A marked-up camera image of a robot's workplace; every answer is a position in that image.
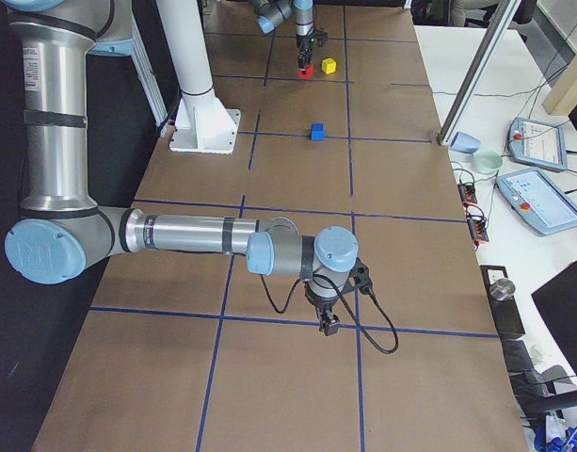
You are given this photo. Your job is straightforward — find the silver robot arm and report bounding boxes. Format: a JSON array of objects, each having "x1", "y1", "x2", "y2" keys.
[
  {"x1": 248, "y1": 0, "x2": 318, "y2": 79},
  {"x1": 0, "y1": 3, "x2": 155, "y2": 347}
]

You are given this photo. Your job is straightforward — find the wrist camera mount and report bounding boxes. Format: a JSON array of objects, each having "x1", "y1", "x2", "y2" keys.
[{"x1": 343, "y1": 258, "x2": 375, "y2": 296}]

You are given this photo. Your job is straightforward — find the light blue cup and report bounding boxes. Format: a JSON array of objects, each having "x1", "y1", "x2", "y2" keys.
[{"x1": 449, "y1": 131, "x2": 481, "y2": 154}]

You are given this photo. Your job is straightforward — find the black office chair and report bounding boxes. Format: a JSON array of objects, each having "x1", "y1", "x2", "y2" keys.
[{"x1": 502, "y1": 340, "x2": 577, "y2": 426}]

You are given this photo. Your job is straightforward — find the black power strip near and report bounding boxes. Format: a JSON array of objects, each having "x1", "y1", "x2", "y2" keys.
[{"x1": 464, "y1": 204, "x2": 489, "y2": 245}]

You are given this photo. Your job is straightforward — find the black power strip far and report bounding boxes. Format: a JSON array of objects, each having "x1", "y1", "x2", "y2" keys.
[{"x1": 457, "y1": 175, "x2": 477, "y2": 206}]

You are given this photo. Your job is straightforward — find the black box on table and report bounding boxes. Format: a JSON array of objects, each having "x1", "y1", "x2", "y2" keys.
[{"x1": 480, "y1": 265, "x2": 525, "y2": 340}]

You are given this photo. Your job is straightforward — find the black monitor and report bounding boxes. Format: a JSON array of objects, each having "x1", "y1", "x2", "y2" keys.
[{"x1": 532, "y1": 260, "x2": 577, "y2": 374}]

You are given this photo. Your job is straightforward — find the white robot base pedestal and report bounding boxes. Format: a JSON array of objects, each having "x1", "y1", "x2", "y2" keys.
[{"x1": 156, "y1": 0, "x2": 241, "y2": 154}]

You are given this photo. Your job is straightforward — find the black power strip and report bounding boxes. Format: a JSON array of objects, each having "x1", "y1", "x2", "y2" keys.
[
  {"x1": 457, "y1": 175, "x2": 477, "y2": 206},
  {"x1": 464, "y1": 204, "x2": 489, "y2": 245}
]

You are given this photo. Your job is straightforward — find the yellow wooden cube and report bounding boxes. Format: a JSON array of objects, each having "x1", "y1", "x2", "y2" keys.
[{"x1": 321, "y1": 57, "x2": 337, "y2": 75}]

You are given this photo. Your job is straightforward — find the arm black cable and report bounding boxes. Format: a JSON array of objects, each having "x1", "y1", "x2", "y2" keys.
[{"x1": 259, "y1": 272, "x2": 400, "y2": 355}]

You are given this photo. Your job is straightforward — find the blue wooden cube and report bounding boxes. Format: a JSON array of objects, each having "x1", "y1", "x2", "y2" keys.
[{"x1": 310, "y1": 122, "x2": 326, "y2": 141}]

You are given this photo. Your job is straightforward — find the teach pendant far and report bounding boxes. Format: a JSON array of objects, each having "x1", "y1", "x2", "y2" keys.
[{"x1": 506, "y1": 117, "x2": 568, "y2": 172}]

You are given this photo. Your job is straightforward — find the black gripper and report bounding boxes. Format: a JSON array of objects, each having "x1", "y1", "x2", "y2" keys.
[
  {"x1": 297, "y1": 32, "x2": 314, "y2": 70},
  {"x1": 305, "y1": 291, "x2": 340, "y2": 335}
]

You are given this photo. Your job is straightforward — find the teach pendant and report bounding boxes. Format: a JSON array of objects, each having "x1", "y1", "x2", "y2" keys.
[
  {"x1": 506, "y1": 117, "x2": 568, "y2": 172},
  {"x1": 496, "y1": 169, "x2": 577, "y2": 235}
]

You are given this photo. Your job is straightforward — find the steel cup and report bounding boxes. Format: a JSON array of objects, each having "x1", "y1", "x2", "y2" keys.
[{"x1": 489, "y1": 278, "x2": 516, "y2": 301}]

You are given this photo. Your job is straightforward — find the green bowl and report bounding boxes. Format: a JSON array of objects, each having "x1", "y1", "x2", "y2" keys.
[{"x1": 473, "y1": 149, "x2": 503, "y2": 175}]

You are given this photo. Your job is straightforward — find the red wooden cube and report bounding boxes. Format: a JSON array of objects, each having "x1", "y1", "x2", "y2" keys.
[{"x1": 298, "y1": 65, "x2": 313, "y2": 80}]

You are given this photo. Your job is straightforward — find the teach pendant near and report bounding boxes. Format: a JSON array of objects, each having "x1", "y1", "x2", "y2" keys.
[{"x1": 496, "y1": 169, "x2": 577, "y2": 235}]

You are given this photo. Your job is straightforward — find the aluminium frame post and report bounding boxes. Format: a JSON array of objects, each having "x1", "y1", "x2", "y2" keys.
[{"x1": 437, "y1": 0, "x2": 537, "y2": 146}]

